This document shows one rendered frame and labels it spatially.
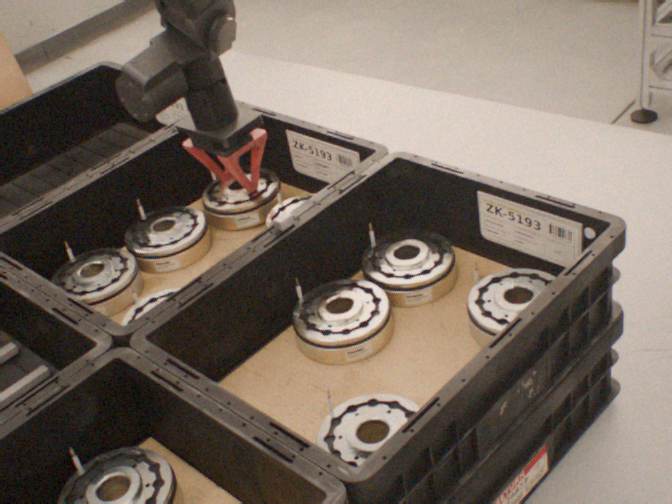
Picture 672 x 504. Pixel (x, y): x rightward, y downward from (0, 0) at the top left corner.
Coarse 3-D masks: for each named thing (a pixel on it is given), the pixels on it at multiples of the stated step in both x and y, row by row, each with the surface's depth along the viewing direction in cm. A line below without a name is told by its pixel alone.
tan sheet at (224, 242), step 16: (288, 192) 122; (304, 192) 121; (208, 224) 119; (224, 240) 115; (240, 240) 114; (208, 256) 113; (224, 256) 112; (176, 272) 111; (192, 272) 110; (144, 288) 109; (160, 288) 109
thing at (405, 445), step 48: (336, 192) 101; (528, 192) 95; (624, 240) 88; (576, 288) 83; (144, 336) 86; (528, 336) 79; (192, 384) 79; (480, 384) 76; (288, 432) 73; (432, 432) 72; (384, 480) 69
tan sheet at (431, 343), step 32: (416, 320) 97; (448, 320) 96; (288, 352) 96; (384, 352) 93; (416, 352) 93; (448, 352) 92; (224, 384) 93; (256, 384) 93; (288, 384) 92; (320, 384) 91; (352, 384) 90; (384, 384) 90; (416, 384) 89; (288, 416) 88; (320, 416) 87
